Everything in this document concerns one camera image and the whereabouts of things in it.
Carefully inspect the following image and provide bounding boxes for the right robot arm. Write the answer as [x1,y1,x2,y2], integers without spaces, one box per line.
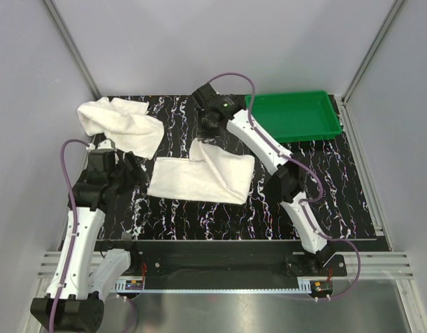
[192,83,335,276]

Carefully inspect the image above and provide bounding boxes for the white towel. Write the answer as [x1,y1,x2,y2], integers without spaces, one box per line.
[147,139,255,205]
[77,97,164,160]

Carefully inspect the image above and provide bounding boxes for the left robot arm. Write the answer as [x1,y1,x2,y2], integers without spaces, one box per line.
[30,148,143,332]

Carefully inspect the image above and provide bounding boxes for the right aluminium frame post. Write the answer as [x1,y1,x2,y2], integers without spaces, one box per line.
[341,0,408,103]

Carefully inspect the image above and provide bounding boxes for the aluminium frame post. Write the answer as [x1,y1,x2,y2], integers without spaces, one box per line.
[40,0,102,100]
[341,0,408,103]

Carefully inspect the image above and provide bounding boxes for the left aluminium frame post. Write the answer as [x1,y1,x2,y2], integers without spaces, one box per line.
[40,0,102,100]

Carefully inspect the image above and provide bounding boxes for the black marble pattern mat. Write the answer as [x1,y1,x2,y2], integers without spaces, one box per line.
[97,95,389,251]

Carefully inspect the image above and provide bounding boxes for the green plastic tray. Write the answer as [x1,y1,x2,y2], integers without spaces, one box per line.
[252,90,342,144]

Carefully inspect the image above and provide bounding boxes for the white slotted cable duct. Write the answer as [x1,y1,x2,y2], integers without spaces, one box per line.
[114,280,144,293]

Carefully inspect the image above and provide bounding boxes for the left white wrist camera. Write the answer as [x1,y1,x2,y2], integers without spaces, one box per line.
[86,139,116,152]

